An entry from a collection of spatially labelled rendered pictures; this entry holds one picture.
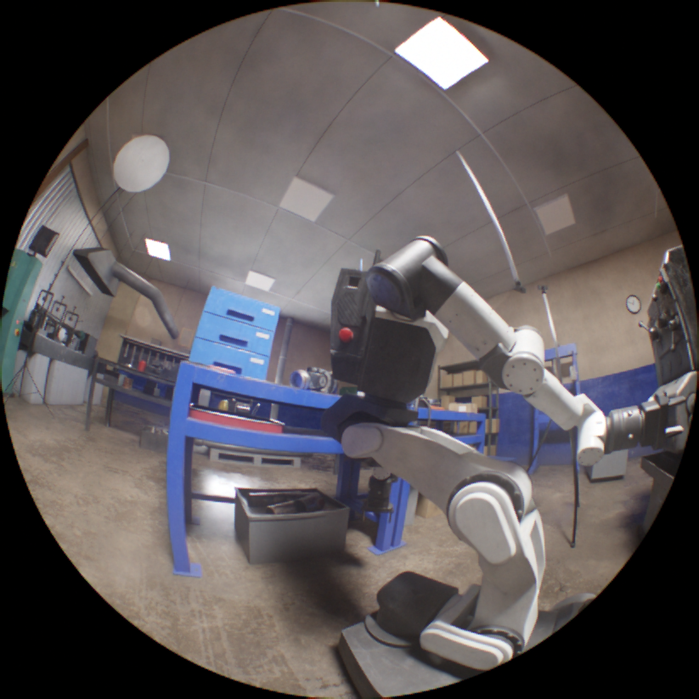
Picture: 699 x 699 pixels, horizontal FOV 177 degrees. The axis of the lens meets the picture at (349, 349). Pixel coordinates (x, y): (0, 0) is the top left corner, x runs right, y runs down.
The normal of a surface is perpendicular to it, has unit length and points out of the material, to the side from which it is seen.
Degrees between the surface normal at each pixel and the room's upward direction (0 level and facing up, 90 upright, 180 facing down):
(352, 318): 99
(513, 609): 90
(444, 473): 90
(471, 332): 134
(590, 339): 90
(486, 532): 90
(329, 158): 180
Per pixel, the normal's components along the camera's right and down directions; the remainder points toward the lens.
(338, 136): -0.10, 0.95
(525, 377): -0.65, 0.47
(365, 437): -0.77, -0.26
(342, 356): -0.18, -0.16
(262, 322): 0.55, -0.20
